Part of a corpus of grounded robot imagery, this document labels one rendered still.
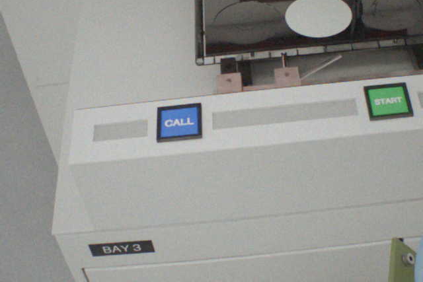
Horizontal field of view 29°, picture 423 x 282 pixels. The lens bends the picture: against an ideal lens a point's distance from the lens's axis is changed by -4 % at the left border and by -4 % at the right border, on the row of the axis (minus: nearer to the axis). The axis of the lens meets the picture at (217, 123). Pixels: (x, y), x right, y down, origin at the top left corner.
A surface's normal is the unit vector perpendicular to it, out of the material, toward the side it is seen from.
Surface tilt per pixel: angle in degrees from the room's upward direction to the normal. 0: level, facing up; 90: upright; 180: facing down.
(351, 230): 90
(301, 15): 0
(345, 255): 90
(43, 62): 90
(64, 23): 90
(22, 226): 0
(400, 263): 49
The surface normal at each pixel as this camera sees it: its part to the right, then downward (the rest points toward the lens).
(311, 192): 0.03, 0.73
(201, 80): -0.11, -0.68
